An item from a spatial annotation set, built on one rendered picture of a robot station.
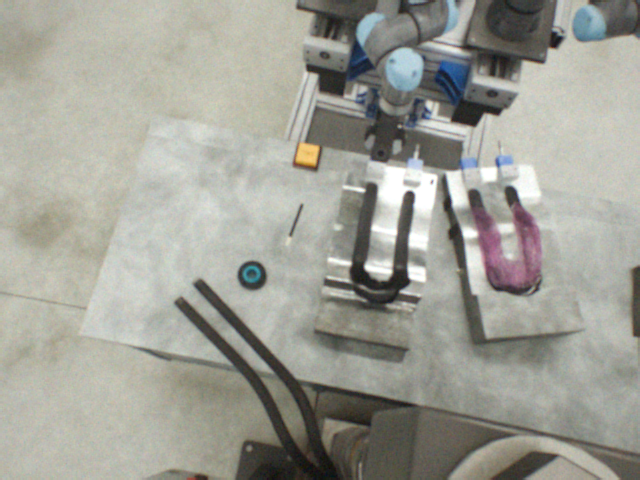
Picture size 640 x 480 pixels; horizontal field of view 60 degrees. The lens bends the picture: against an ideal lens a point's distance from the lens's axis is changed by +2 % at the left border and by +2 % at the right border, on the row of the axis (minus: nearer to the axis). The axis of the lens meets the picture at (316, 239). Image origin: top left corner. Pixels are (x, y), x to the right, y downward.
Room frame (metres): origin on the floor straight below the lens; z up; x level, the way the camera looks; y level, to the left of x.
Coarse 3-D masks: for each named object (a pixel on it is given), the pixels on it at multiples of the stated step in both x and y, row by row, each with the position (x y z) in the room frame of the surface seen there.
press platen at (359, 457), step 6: (366, 438) -0.02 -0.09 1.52; (360, 444) -0.02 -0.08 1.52; (366, 444) -0.02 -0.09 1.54; (360, 450) -0.03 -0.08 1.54; (366, 450) -0.03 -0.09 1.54; (354, 456) -0.04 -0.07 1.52; (360, 456) -0.04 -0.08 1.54; (354, 462) -0.05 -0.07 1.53; (360, 462) -0.04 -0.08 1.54; (354, 468) -0.05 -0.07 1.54; (360, 468) -0.05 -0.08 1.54; (354, 474) -0.06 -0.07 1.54; (360, 474) -0.06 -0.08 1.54
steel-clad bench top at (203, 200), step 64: (192, 128) 0.83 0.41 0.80; (128, 192) 0.60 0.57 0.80; (192, 192) 0.62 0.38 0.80; (256, 192) 0.64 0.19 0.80; (320, 192) 0.65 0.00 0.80; (128, 256) 0.41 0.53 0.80; (192, 256) 0.42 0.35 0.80; (256, 256) 0.44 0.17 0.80; (320, 256) 0.45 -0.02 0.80; (448, 256) 0.48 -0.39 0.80; (576, 256) 0.51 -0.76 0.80; (128, 320) 0.23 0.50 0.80; (256, 320) 0.25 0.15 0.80; (448, 320) 0.30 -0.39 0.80; (384, 384) 0.11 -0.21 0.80; (448, 384) 0.12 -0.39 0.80; (512, 384) 0.14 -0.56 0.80; (576, 384) 0.15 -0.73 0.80
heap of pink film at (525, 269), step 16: (480, 208) 0.62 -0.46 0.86; (512, 208) 0.62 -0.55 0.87; (480, 224) 0.55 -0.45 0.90; (496, 224) 0.56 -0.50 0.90; (528, 224) 0.56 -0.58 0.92; (480, 240) 0.50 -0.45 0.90; (496, 240) 0.50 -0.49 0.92; (528, 240) 0.51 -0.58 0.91; (480, 256) 0.46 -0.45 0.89; (496, 256) 0.46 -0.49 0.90; (528, 256) 0.47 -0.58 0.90; (496, 272) 0.42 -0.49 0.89; (512, 272) 0.42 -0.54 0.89; (528, 272) 0.43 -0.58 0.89; (512, 288) 0.38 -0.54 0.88
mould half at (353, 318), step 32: (352, 160) 0.72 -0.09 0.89; (352, 192) 0.62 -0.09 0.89; (384, 192) 0.63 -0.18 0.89; (416, 192) 0.64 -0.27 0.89; (352, 224) 0.53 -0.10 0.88; (384, 224) 0.54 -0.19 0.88; (416, 224) 0.54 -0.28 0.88; (352, 256) 0.42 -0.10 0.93; (384, 256) 0.43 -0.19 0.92; (416, 256) 0.44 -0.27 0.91; (352, 288) 0.34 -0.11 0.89; (416, 288) 0.35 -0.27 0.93; (320, 320) 0.26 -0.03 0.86; (352, 320) 0.26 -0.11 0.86; (384, 320) 0.27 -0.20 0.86
